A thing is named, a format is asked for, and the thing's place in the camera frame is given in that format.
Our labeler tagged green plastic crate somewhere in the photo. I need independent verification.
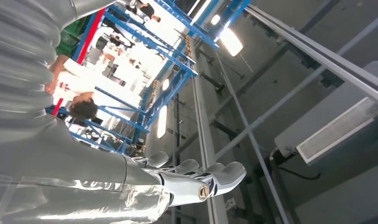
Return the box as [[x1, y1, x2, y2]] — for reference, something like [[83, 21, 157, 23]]
[[55, 15, 91, 58]]

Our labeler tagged grey ceiling rail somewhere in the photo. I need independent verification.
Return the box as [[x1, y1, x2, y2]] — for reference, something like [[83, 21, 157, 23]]
[[244, 3, 378, 109]]

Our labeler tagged person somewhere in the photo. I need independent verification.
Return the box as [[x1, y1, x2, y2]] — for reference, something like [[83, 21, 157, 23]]
[[45, 54, 100, 121], [127, 0, 162, 23]]

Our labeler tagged grey ceiling cable tray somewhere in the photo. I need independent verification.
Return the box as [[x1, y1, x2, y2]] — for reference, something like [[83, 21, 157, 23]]
[[188, 37, 229, 224]]

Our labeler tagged grey ceiling pipe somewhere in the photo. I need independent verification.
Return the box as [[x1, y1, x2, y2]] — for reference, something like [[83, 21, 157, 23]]
[[214, 11, 378, 161], [213, 51, 294, 224]]

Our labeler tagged grey ceiling air conditioner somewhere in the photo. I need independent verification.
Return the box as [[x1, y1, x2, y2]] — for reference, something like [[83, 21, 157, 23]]
[[275, 60, 378, 165]]

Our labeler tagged red rack beam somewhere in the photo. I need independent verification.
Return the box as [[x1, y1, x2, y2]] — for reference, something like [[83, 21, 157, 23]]
[[51, 7, 107, 117]]

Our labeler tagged blue metal shelf rack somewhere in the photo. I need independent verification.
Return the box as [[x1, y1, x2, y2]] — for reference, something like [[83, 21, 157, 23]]
[[47, 0, 252, 155]]

